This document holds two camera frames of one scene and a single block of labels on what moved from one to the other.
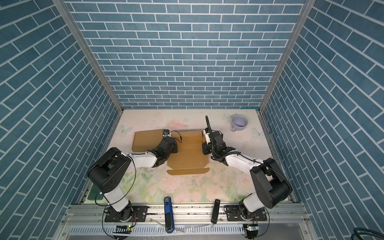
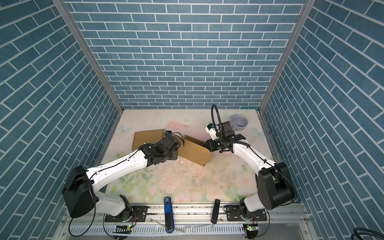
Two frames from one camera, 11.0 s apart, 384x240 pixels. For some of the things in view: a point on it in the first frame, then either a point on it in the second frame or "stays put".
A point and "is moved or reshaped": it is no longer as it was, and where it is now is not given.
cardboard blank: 189,159 is moved or reshaped
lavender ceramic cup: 239,122 stays put
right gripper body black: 208,149 to 216,144
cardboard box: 145,141 stays put
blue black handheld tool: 169,224 stays put
